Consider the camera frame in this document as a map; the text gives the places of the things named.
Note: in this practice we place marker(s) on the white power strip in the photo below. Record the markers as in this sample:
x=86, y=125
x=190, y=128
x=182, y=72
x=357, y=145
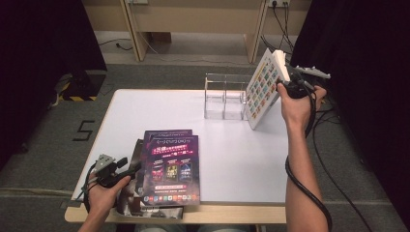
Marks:
x=137, y=1

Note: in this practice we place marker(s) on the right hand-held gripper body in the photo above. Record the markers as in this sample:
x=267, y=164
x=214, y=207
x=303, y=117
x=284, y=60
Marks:
x=298, y=88

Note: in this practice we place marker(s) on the light wooden desk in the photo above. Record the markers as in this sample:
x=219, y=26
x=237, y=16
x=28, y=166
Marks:
x=193, y=16

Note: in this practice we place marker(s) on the black stand base striped edge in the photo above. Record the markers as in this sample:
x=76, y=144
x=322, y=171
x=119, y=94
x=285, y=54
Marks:
x=83, y=85

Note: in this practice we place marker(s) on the dark brown magazine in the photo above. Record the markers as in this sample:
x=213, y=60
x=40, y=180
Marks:
x=145, y=211

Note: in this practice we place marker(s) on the black curtain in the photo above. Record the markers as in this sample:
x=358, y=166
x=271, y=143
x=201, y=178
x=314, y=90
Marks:
x=38, y=64
x=370, y=80

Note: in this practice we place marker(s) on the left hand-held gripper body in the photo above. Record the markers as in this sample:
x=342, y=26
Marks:
x=108, y=170

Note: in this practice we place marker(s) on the purple magazine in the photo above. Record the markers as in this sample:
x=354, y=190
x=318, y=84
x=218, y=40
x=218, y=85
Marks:
x=170, y=167
x=167, y=132

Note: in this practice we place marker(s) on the person's right hand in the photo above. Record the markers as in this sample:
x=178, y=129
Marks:
x=298, y=109

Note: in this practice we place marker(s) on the thick white picture-cover book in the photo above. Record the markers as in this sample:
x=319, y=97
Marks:
x=262, y=93

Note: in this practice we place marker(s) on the person's left hand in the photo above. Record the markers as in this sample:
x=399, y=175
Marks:
x=103, y=198

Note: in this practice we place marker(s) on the clear acrylic book rack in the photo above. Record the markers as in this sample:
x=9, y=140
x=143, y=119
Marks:
x=222, y=106

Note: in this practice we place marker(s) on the white wall socket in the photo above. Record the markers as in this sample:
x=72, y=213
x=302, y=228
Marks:
x=278, y=2

